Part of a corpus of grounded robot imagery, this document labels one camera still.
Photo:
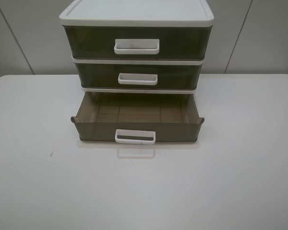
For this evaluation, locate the dark translucent drawer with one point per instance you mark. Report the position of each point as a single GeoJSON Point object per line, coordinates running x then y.
{"type": "Point", "coordinates": [165, 43]}
{"type": "Point", "coordinates": [161, 118]}
{"type": "Point", "coordinates": [153, 77]}

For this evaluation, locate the white drawer cabinet frame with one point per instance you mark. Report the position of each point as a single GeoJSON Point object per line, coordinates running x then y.
{"type": "Point", "coordinates": [138, 13]}

